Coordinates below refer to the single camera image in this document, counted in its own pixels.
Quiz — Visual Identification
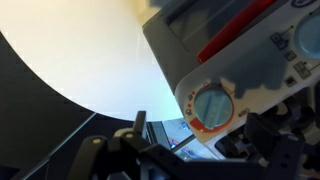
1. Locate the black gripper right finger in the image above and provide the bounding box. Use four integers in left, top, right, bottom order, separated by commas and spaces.
244, 113, 281, 160

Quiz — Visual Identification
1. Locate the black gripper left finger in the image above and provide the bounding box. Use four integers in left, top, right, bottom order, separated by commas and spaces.
133, 111, 146, 138

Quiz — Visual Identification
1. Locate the blue stove knob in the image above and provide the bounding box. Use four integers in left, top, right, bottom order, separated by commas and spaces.
295, 14, 320, 59
194, 89, 233, 130

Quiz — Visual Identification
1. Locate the grey toy stove oven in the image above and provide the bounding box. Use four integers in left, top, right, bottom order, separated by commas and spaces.
143, 0, 320, 159

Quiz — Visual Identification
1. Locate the round white table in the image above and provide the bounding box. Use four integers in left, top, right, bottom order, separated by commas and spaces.
0, 0, 182, 121

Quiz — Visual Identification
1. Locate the red oven door handle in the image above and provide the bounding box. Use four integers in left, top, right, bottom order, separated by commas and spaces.
197, 0, 276, 63

